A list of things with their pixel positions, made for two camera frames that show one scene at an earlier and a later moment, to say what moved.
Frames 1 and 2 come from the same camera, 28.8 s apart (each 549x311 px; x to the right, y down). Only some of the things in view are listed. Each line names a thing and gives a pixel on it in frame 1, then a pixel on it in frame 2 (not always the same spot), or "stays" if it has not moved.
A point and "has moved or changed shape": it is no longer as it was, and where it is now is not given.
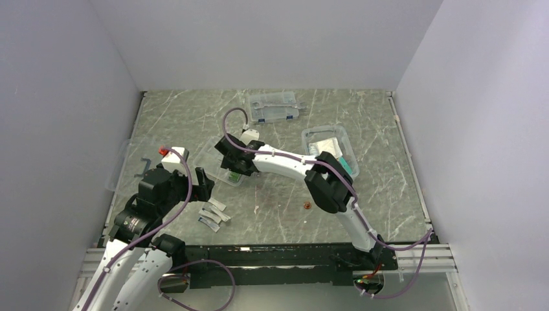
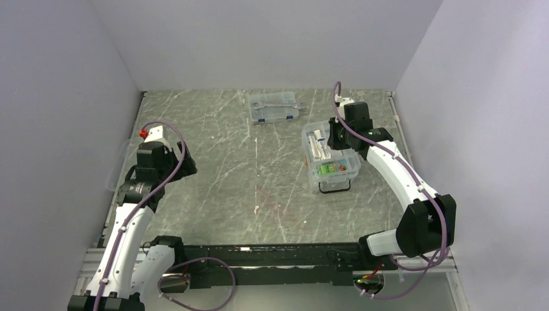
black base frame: [325, 264] stays
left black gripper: [202, 191] -> [186, 167]
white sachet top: [217, 204] -> [317, 133]
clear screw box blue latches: [268, 107] stays
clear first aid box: [334, 139] stays
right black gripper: [228, 164] -> [333, 141]
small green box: [234, 176] has moved or changed shape
